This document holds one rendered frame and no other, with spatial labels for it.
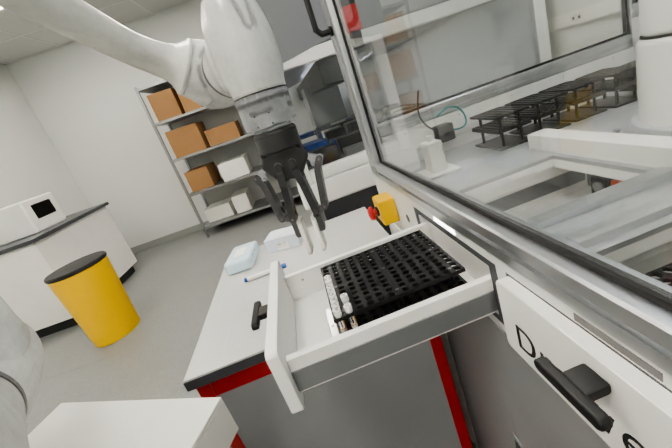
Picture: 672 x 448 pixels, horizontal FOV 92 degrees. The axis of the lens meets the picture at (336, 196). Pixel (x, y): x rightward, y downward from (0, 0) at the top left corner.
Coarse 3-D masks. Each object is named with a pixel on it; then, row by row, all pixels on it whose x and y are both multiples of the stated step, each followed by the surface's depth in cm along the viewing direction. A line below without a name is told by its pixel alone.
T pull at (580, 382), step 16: (544, 368) 32; (576, 368) 31; (560, 384) 30; (576, 384) 29; (592, 384) 29; (608, 384) 28; (576, 400) 28; (592, 400) 28; (592, 416) 27; (608, 416) 26
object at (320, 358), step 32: (320, 288) 71; (480, 288) 48; (320, 320) 62; (384, 320) 47; (416, 320) 48; (448, 320) 49; (320, 352) 47; (352, 352) 47; (384, 352) 48; (320, 384) 48
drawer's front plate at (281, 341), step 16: (272, 272) 66; (272, 288) 60; (288, 288) 70; (272, 304) 55; (288, 304) 64; (272, 320) 50; (288, 320) 58; (272, 336) 47; (288, 336) 54; (272, 352) 44; (288, 352) 50; (272, 368) 44; (288, 368) 46; (288, 384) 45; (288, 400) 46
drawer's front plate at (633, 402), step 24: (504, 288) 41; (504, 312) 44; (528, 312) 38; (552, 312) 35; (528, 336) 40; (552, 336) 35; (576, 336) 32; (528, 360) 42; (552, 360) 36; (576, 360) 32; (600, 360) 29; (624, 360) 28; (624, 384) 27; (648, 384) 26; (624, 408) 28; (648, 408) 25; (600, 432) 32; (624, 432) 29; (648, 432) 26
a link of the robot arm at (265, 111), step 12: (252, 96) 50; (264, 96) 50; (276, 96) 51; (288, 96) 53; (240, 108) 52; (252, 108) 51; (264, 108) 50; (276, 108) 51; (288, 108) 53; (252, 120) 51; (264, 120) 51; (276, 120) 51; (288, 120) 53; (252, 132) 53; (264, 132) 53
